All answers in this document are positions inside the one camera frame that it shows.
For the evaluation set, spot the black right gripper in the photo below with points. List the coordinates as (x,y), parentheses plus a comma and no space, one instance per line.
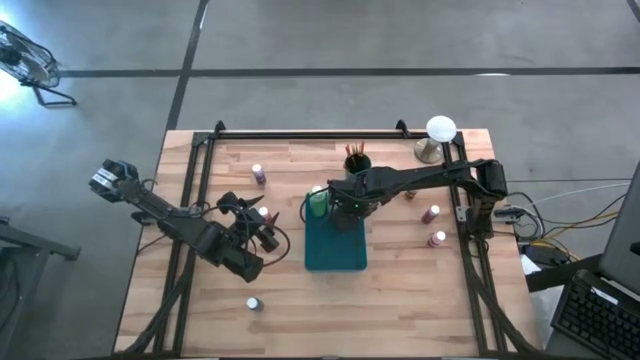
(362,192)

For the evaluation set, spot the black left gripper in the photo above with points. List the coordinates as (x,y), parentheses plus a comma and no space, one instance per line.
(248,225)

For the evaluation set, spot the large green paint bottle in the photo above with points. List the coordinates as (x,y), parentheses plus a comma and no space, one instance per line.
(318,202)

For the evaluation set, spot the dark green cup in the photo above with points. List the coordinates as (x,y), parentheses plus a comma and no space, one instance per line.
(358,172)

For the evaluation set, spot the thin black paintbrush orange tip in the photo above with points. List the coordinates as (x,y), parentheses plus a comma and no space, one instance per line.
(348,150)

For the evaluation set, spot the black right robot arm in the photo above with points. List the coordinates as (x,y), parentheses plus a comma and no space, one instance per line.
(435,175)

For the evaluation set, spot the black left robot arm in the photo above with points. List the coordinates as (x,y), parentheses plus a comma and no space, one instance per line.
(200,237)

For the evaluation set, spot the small purple paint bottle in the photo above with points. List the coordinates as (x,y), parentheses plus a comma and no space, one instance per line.
(259,175)

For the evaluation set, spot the small yellow ochre paint bottle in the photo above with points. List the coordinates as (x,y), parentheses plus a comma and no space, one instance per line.
(411,194)

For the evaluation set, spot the small grey paint bottle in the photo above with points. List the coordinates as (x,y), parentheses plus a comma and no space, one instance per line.
(255,303)

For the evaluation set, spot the small dark red paint bottle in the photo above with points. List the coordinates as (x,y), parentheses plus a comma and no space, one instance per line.
(429,215)

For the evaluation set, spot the small pink paint bottle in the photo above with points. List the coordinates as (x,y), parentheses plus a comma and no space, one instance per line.
(436,240)

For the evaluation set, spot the teal plastic bin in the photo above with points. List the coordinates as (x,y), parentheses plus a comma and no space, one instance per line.
(335,250)

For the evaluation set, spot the white flood light bulb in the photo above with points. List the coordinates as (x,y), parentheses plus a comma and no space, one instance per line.
(441,128)

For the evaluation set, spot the black power strip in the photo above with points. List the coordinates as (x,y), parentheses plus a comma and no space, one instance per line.
(545,254)

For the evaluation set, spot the dark grey metal stand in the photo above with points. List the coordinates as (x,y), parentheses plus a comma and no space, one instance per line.
(35,243)

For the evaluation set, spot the black side desk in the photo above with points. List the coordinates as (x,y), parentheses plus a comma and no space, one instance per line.
(560,274)

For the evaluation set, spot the black floor fan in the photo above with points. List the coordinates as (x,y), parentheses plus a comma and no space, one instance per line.
(25,60)

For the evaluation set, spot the black keyboard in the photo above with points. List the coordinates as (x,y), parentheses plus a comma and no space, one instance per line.
(595,320)

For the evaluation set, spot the grey laptop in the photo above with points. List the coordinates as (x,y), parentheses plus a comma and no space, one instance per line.
(625,240)

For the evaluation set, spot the black aluminium rig frame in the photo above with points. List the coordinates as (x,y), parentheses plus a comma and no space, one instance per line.
(280,135)

